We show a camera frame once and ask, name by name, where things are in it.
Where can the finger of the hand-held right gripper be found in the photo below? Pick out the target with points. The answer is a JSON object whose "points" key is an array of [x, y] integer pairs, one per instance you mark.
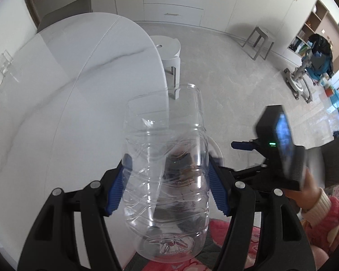
{"points": [[251, 175], [243, 145]]}

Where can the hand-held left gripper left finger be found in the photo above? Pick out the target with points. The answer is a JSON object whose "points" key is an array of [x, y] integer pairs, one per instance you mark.
{"points": [[115, 192]]}

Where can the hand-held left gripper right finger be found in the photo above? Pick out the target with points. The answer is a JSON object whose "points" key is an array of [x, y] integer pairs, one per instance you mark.
{"points": [[217, 186]]}

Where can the clear plastic bottle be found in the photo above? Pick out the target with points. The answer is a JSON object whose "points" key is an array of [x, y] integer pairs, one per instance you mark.
{"points": [[163, 203]]}

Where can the person's right hand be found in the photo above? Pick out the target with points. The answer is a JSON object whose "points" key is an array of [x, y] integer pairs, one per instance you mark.
{"points": [[306, 194]]}

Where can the grey exercise machine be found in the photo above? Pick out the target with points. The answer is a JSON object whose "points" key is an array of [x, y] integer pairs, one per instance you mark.
{"points": [[298, 76]]}

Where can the colourful toy boxes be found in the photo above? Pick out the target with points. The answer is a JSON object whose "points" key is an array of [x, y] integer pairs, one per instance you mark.
{"points": [[337, 90]]}

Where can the dark blue jacket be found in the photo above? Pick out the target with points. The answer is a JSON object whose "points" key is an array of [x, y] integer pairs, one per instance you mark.
{"points": [[322, 53]]}

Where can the grey plastic stool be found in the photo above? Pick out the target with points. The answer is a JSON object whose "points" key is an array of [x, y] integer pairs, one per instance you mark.
{"points": [[260, 38]]}

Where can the white round stool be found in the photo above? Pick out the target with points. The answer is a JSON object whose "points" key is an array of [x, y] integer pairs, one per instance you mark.
{"points": [[166, 48]]}

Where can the open wooden shelf unit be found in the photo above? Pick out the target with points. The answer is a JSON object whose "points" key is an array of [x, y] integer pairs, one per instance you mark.
{"points": [[308, 25]]}

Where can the white drawer cabinet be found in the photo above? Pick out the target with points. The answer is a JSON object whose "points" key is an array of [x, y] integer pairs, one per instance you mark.
{"points": [[175, 0]]}

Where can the clear glass cup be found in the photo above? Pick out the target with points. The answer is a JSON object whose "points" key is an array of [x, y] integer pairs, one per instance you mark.
{"points": [[3, 62]]}

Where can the grey dining chair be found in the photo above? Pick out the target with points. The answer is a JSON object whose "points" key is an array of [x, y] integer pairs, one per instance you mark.
{"points": [[67, 11]]}

